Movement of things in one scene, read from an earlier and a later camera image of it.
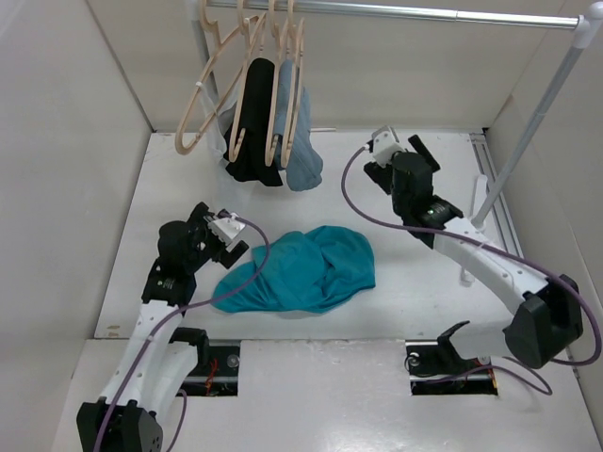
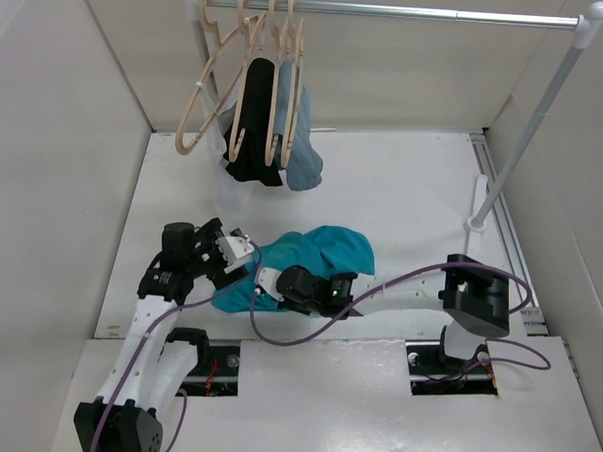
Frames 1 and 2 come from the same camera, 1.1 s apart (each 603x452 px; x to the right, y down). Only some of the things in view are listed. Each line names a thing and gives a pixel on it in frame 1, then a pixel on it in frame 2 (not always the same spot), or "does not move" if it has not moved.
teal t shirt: x=308 y=271 does not move
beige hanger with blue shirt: x=272 y=142 does not move
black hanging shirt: x=245 y=146 does not move
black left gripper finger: x=228 y=259 -> x=221 y=280
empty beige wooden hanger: x=204 y=73 does not move
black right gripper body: x=399 y=204 -> x=306 y=306
